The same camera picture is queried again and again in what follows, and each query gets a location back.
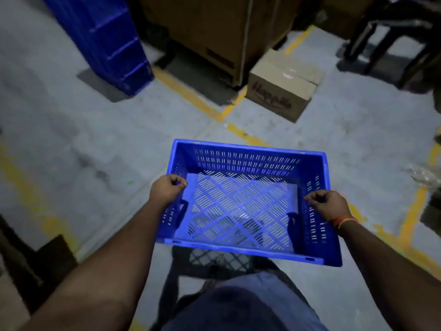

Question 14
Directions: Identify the crumpled clear plastic wrap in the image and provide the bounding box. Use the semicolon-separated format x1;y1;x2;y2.
409;163;441;189

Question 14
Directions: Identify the grey-blue shirt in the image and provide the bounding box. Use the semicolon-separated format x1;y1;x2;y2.
171;271;328;331

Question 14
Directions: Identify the cardboard box purple print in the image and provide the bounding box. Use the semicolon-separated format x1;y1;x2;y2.
245;48;325;124

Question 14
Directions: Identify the orange wristband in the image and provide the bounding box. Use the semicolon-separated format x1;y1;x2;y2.
330;215;360;230

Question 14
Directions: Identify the dark red cabinet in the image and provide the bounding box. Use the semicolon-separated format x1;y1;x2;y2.
320;0;377;40

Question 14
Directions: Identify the person's right hand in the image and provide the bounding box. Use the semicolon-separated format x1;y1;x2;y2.
303;189;352;223

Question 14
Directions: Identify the person's left hand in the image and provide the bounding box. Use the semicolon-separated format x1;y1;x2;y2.
148;174;188;209

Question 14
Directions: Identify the person's left forearm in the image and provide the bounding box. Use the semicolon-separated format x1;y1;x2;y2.
20;203;166;331

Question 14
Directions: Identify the large cardboard box circle print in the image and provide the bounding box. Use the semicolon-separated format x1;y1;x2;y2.
139;0;304;88

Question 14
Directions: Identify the dark metal frame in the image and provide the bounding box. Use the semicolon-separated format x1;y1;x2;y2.
339;0;441;90

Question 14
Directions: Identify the person's right forearm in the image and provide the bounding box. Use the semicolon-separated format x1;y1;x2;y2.
339;220;441;331

